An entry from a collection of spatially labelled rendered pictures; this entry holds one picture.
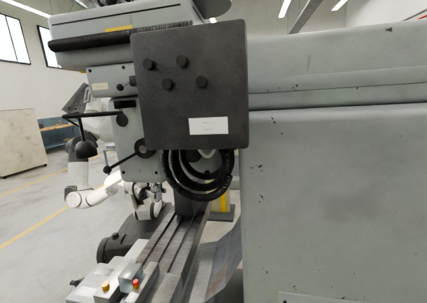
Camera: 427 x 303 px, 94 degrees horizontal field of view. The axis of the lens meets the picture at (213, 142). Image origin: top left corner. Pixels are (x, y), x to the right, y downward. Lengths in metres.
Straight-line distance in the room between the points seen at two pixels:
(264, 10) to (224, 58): 9.97
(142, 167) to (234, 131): 0.48
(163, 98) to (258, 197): 0.34
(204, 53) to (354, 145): 0.38
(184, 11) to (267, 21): 9.58
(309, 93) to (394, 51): 0.21
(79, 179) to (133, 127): 0.56
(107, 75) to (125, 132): 0.19
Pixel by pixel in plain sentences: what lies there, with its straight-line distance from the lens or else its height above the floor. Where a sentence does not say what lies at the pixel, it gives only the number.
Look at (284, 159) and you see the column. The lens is 0.51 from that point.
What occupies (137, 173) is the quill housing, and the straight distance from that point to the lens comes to 0.78.
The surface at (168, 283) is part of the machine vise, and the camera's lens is 0.85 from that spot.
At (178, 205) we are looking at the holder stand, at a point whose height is 0.99.
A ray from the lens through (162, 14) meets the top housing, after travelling 0.66.
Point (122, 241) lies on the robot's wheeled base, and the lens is 1.80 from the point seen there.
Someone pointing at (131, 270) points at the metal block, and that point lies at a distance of 0.82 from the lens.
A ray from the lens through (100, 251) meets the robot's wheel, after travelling 1.84.
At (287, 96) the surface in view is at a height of 1.60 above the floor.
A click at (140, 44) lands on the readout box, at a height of 1.70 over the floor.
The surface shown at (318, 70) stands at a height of 1.66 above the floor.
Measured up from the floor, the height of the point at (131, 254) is 0.85.
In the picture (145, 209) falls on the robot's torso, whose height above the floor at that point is 0.75.
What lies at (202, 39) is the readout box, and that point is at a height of 1.70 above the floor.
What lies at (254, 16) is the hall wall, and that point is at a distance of 10.24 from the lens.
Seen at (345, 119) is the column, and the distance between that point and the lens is 0.53.
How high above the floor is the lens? 1.61
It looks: 13 degrees down
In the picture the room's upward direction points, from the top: 4 degrees counter-clockwise
